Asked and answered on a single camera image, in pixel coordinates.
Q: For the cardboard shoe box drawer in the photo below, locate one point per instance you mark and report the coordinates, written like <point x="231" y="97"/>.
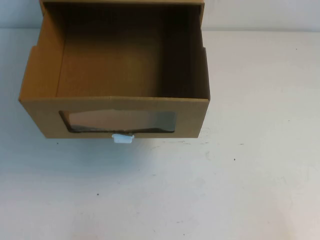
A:
<point x="37" y="115"/>

